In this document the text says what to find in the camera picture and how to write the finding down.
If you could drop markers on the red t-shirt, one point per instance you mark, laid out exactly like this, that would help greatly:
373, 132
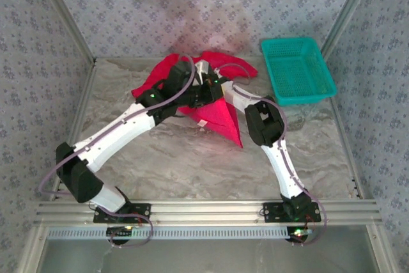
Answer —
220, 116

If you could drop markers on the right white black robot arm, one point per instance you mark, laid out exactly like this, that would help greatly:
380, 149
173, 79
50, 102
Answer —
265, 122

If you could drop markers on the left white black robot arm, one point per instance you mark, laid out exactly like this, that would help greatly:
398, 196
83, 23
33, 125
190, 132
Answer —
124, 135

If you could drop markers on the teal plastic mesh basket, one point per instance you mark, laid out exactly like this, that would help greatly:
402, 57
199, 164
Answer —
297, 71

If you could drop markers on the grey metal shelf panel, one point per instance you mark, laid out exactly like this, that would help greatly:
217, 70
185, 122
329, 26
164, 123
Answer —
207, 257

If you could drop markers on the black controller board with LED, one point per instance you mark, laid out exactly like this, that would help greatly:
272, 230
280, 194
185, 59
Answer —
298, 238
119, 234

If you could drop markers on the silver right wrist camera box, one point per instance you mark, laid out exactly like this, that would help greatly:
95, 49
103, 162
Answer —
202, 71

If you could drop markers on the aluminium table edge rail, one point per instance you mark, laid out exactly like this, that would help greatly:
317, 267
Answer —
90, 73
336, 116

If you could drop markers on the long aluminium mounting rail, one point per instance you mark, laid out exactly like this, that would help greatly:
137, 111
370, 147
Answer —
207, 212

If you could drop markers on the aluminium frame post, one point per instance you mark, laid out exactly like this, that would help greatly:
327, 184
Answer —
32, 250
380, 250
346, 14
65, 14

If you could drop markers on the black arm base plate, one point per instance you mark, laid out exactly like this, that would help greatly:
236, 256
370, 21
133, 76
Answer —
271, 217
97, 218

